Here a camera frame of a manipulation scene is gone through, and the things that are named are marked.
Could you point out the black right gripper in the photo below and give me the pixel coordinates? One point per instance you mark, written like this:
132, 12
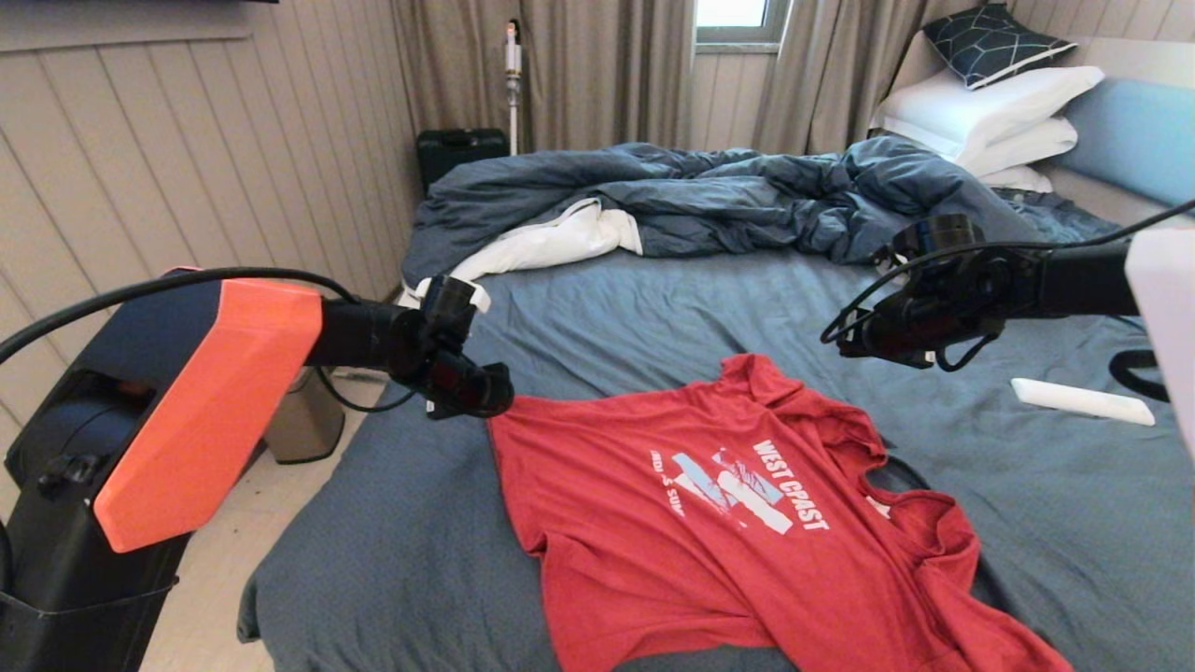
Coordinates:
934, 327

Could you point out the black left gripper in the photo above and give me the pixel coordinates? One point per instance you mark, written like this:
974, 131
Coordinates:
453, 383

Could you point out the red printed t-shirt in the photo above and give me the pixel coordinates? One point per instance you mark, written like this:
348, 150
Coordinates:
700, 560

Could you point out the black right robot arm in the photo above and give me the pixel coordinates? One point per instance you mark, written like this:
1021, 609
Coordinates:
1083, 280

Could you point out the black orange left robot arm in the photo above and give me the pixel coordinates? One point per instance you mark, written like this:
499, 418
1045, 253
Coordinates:
215, 401

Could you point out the blue-grey bed sheet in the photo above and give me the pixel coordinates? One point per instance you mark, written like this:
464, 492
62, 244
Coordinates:
653, 308

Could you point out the beige trash bin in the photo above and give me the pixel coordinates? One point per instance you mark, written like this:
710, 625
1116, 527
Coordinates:
303, 425

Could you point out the dark blue crumpled duvet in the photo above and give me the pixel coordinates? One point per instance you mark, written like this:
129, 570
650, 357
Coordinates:
700, 196

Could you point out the flat white remote control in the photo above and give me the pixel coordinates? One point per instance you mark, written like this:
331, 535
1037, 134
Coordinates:
1074, 399

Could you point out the dark green suitcase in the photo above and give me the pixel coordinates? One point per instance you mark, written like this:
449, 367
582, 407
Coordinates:
457, 154

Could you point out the large white pillow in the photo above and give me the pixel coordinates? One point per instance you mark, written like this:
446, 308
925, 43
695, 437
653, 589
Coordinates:
971, 107

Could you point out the beige curtain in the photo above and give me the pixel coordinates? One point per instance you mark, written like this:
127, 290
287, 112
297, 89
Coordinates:
822, 75
607, 75

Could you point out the dark geometric patterned cushion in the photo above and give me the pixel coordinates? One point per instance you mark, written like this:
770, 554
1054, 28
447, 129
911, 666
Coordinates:
990, 42

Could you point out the white stick vacuum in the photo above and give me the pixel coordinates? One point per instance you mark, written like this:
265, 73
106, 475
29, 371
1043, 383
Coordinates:
513, 56

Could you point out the blue headboard cushion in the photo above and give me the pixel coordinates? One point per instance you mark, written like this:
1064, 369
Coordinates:
1139, 140

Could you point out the window with grey frame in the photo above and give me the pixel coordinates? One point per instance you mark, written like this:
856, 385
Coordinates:
733, 11

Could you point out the black wall screen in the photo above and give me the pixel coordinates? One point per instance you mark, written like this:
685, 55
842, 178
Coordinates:
140, 2

